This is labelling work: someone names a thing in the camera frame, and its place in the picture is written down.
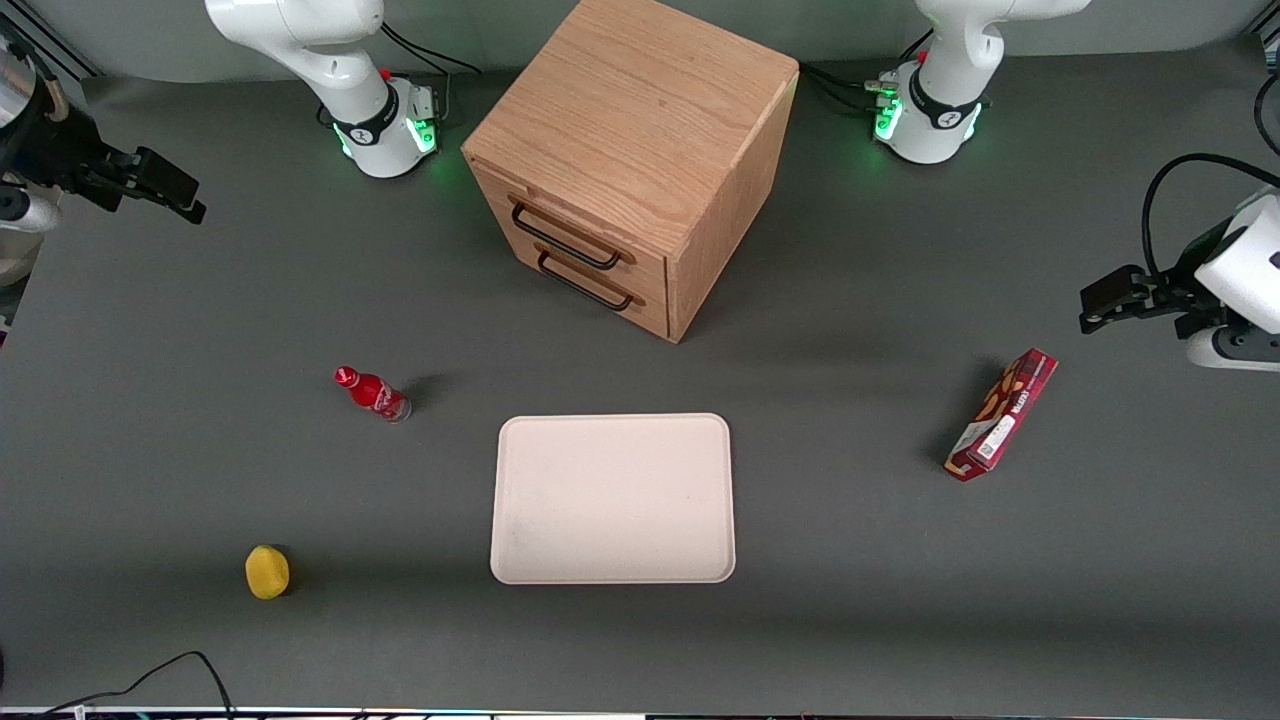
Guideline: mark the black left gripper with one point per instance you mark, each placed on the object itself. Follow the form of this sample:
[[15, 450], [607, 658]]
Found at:
[[1181, 280]]

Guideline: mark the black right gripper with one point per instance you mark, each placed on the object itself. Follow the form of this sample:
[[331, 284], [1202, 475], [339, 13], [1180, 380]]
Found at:
[[48, 147]]

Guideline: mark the wooden drawer with light interior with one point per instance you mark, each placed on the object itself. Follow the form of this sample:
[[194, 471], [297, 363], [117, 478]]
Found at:
[[570, 238]]

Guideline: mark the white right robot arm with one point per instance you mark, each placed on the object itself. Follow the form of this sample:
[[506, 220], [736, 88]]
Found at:
[[330, 60]]

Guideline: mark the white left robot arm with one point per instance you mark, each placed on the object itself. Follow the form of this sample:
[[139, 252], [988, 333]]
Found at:
[[940, 70]]

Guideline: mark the wooden drawer cabinet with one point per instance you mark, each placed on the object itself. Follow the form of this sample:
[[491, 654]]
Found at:
[[650, 100]]

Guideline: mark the red cookie box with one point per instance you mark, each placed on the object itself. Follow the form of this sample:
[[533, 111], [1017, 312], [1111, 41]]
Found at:
[[1003, 415]]

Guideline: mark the beige plastic object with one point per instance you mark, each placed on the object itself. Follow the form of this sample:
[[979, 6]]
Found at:
[[15, 262]]

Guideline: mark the small red soda bottle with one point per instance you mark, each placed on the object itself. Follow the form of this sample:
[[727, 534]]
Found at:
[[372, 394]]

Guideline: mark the yellow lemon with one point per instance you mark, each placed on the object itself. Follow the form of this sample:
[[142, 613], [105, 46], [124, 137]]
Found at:
[[267, 572]]

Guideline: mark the beige plastic tray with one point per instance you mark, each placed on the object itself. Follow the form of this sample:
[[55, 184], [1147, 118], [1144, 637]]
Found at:
[[612, 498]]

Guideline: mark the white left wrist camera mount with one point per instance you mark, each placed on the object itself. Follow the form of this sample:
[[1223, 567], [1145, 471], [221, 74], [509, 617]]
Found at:
[[1230, 350]]

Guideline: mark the black aluminium frame rail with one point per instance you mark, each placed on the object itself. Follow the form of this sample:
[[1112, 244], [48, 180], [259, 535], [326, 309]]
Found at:
[[62, 52]]

